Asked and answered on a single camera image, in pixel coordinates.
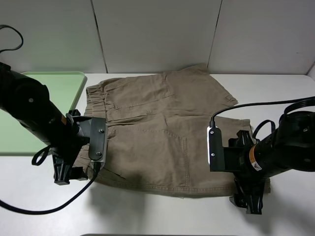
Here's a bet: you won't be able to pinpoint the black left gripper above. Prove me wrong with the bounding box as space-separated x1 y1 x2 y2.
50 109 91 185

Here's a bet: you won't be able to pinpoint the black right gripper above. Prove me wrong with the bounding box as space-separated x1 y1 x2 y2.
223 130 265 215

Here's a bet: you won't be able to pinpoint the khaki jeans shorts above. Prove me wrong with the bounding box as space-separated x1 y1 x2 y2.
85 64 237 197

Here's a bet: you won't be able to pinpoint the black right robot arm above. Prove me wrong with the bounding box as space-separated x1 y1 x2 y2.
223 97 315 214

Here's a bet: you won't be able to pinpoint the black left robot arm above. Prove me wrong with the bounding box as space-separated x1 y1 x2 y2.
0 63 89 185

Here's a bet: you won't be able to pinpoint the light green plastic tray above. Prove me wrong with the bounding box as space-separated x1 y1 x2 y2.
0 71 88 157

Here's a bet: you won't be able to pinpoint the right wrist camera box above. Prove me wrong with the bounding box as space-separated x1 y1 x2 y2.
207 126 225 172

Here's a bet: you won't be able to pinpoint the black right camera cable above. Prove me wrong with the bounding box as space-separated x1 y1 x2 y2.
210 96 315 128

